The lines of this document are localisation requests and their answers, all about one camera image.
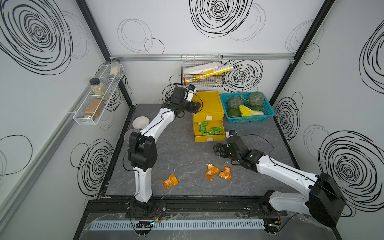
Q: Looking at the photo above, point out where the green cookie pack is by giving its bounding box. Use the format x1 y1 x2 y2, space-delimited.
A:
197 121 209 127
209 127 223 135
199 125 210 136

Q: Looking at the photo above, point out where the orange cookie pack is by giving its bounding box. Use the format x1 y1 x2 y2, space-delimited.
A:
204 164 220 182
219 165 233 181
162 174 179 190

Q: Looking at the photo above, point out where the yellow plastic drawer cabinet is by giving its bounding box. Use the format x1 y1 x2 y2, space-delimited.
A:
193 91 226 143

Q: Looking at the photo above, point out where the green cookie pack top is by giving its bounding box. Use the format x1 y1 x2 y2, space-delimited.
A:
209 127 223 135

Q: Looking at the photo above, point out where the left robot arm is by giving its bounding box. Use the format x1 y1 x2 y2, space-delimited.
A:
127 85 202 216

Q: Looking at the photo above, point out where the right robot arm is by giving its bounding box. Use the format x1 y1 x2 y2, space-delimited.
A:
213 135 346 228

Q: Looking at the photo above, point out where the yellow white box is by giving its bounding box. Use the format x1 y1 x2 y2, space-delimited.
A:
182 62 234 84

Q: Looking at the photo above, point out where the green avocado toy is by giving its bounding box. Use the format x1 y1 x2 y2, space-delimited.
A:
227 108 242 118

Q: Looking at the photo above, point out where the left netted melon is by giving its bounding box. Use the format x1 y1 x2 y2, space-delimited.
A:
227 96 244 109

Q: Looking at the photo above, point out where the netted melon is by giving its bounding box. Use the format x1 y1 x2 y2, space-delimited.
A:
227 96 244 109
248 92 265 107

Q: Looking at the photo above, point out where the green cucumber toy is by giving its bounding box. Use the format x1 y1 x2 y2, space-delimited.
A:
245 105 265 111

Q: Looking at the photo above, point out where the white orange bowl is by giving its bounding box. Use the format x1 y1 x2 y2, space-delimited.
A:
132 116 150 130

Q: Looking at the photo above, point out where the right netted melon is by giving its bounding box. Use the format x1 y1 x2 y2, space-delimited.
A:
248 92 265 107

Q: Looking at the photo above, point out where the purple bowl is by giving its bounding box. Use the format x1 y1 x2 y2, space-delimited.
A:
124 129 140 144

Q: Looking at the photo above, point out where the spice jar black lid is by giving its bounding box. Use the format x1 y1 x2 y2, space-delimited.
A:
90 78 109 101

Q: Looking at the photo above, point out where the brown block container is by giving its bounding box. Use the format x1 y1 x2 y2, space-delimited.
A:
84 99 105 119

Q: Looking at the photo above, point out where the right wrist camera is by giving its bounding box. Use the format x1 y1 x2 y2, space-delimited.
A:
226 130 237 138

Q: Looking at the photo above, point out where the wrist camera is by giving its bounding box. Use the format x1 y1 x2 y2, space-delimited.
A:
186 85 197 102
226 130 237 138

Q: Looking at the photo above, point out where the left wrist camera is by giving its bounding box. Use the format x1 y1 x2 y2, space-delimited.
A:
186 85 197 102

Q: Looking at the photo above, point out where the black wire wall basket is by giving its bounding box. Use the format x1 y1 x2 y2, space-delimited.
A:
181 54 223 87

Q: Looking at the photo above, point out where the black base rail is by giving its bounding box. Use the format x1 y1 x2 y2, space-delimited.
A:
82 191 298 219

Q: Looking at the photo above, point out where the white wire wall shelf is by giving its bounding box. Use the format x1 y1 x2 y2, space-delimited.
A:
73 61 125 125

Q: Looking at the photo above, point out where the white slotted cable duct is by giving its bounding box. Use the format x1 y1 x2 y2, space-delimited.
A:
90 219 265 231

